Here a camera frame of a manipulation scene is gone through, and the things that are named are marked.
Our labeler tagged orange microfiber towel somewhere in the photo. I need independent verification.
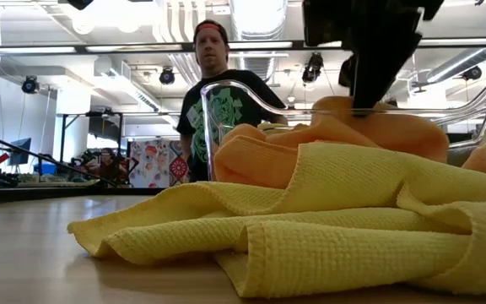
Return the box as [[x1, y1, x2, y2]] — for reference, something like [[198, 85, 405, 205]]
[[308, 95, 451, 164], [212, 123, 311, 190], [461, 143, 486, 175]]

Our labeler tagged clear plastic basket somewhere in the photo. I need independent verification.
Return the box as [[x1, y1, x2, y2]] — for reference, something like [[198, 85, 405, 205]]
[[200, 78, 486, 190]]

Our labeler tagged ribbed silver ventilation duct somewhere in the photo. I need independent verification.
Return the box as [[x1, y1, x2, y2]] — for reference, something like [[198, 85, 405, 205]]
[[229, 0, 289, 88]]

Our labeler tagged white pipe bundle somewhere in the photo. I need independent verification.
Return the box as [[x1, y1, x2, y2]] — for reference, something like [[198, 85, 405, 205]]
[[153, 0, 221, 93]]

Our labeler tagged white floral print cloth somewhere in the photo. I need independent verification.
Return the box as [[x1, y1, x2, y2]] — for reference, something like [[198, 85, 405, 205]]
[[127, 138, 171, 189]]

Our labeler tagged colourful patchwork quilt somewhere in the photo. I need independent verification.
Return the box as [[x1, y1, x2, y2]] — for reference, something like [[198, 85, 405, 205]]
[[168, 138, 192, 187]]

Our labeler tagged white rectangular air duct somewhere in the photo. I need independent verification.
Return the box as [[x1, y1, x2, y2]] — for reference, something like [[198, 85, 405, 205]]
[[93, 57, 163, 114]]

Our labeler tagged black computer monitor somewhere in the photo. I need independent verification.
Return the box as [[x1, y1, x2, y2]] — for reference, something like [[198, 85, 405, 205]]
[[8, 137, 33, 166]]

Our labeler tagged person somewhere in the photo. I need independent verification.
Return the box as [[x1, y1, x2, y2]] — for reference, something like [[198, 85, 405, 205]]
[[176, 19, 289, 183], [94, 147, 122, 182]]

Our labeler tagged black overhead light bar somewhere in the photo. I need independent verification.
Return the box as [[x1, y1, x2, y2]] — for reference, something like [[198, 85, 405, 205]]
[[0, 37, 486, 55]]

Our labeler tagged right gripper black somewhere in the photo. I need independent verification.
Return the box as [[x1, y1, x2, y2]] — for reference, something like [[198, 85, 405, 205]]
[[301, 0, 446, 117]]

